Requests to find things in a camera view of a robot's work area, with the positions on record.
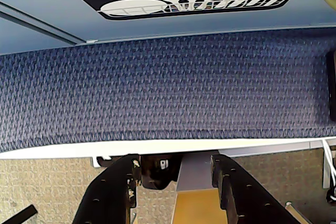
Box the black bar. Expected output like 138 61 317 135
0 204 38 224

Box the black flat object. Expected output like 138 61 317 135
325 50 336 120

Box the white hook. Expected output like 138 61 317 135
90 155 113 168

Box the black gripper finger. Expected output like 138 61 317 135
211 154 307 224
72 155 143 224

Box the gray and yellow board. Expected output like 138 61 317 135
170 150 229 224

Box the blue dishwasher door with graphic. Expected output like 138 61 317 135
0 0 336 43

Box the blue toy kitchen body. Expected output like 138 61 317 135
0 2 98 45

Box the white cable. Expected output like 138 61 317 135
321 140 336 190

